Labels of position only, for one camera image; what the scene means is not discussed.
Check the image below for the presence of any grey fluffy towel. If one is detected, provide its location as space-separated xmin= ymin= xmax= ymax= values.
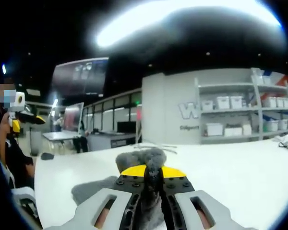
xmin=71 ymin=148 xmax=168 ymax=230

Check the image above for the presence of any bright ceiling lamp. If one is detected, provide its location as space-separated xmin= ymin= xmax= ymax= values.
xmin=51 ymin=97 xmax=60 ymax=115

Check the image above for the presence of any grey desk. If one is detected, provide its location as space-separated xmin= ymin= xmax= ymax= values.
xmin=42 ymin=131 xmax=87 ymax=154

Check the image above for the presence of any standing display screen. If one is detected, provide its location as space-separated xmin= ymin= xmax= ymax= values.
xmin=63 ymin=102 xmax=84 ymax=132

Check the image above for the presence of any hanging dark screen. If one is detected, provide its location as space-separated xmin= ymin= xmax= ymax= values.
xmin=51 ymin=57 xmax=110 ymax=98

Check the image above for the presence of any white office chair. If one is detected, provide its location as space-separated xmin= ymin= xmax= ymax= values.
xmin=11 ymin=186 xmax=40 ymax=225

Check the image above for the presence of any black monitor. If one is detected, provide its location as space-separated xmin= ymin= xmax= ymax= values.
xmin=117 ymin=121 xmax=137 ymax=134

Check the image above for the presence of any row of white storage boxes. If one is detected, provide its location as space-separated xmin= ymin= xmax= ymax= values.
xmin=201 ymin=71 xmax=288 ymax=137

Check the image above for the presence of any grey metal shelving rack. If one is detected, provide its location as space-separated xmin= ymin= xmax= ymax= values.
xmin=194 ymin=68 xmax=288 ymax=144

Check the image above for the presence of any long ceiling light strip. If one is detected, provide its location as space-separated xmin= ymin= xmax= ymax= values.
xmin=96 ymin=0 xmax=283 ymax=47

